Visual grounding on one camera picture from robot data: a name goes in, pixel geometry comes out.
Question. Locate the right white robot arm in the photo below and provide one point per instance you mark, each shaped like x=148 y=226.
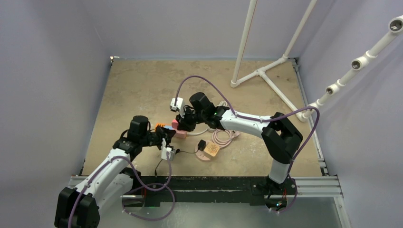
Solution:
x=281 y=137

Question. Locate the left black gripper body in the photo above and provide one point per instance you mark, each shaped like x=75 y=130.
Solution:
x=158 y=135

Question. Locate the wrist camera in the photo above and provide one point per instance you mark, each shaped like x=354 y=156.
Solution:
x=167 y=151
x=177 y=105

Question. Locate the white pipe frame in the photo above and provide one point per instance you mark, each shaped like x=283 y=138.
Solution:
x=261 y=72

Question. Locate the pink cube socket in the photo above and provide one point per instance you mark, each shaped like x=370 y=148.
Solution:
x=180 y=134

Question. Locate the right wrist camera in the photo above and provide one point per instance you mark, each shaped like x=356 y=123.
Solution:
x=177 y=105

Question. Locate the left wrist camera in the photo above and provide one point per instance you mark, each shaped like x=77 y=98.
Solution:
x=167 y=151

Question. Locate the pink round power socket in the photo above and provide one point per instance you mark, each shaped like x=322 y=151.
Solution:
x=201 y=155

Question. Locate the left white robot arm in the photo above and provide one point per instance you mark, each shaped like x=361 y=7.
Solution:
x=81 y=206

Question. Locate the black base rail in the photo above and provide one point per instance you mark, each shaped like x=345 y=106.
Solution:
x=254 y=190

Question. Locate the orange power strip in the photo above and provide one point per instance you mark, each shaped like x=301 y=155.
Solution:
x=160 y=125

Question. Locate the pink square plug adapter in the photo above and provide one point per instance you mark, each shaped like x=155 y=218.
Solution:
x=175 y=124

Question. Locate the black power adapter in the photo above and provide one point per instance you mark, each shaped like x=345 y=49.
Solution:
x=201 y=145

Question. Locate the beige cube power socket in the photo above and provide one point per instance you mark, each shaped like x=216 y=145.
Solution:
x=211 y=149

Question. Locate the white pipe with fittings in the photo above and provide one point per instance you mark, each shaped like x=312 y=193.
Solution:
x=395 y=28

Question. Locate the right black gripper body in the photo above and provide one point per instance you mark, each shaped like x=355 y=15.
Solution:
x=186 y=120

